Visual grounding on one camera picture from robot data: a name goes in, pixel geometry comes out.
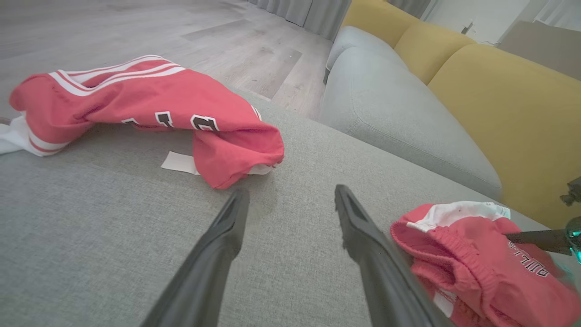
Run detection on red basketball shorts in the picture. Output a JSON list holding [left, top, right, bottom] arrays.
[[390, 201, 581, 327]]

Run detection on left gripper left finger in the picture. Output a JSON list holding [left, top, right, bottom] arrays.
[[141, 188, 250, 327]]

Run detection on red basketball jersey number 23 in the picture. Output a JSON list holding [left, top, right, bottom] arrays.
[[0, 54, 286, 190]]

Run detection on white sheer curtain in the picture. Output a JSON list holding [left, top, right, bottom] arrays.
[[533, 0, 581, 30]]

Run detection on grey sofa seat cushion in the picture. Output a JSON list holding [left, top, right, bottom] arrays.
[[319, 26, 503, 200]]

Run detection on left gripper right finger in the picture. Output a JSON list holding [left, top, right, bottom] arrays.
[[335, 184, 457, 327]]

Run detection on grey furniture panel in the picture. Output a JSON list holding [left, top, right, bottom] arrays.
[[497, 20, 581, 81]]

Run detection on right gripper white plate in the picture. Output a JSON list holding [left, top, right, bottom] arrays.
[[504, 216, 581, 265]]

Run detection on grey floor-length curtain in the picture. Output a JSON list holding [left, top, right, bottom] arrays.
[[247, 0, 352, 40], [388, 0, 432, 20]]

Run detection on yellow sofa back cushion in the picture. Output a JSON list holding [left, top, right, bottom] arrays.
[[341, 0, 421, 48], [428, 43, 581, 230], [394, 20, 476, 85]]

